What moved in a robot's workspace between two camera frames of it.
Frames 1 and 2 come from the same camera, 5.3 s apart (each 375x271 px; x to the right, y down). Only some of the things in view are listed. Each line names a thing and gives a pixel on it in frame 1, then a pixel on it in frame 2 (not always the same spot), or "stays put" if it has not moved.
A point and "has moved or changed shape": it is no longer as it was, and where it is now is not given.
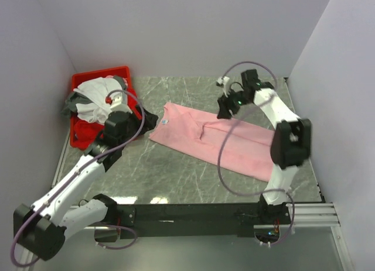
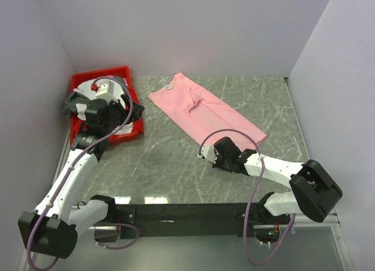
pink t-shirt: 246,148 has moved or changed shape
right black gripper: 224,105 -> 217,164
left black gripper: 149,122 -> 118,105
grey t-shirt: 70,107 stays put
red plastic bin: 84,134 stays put
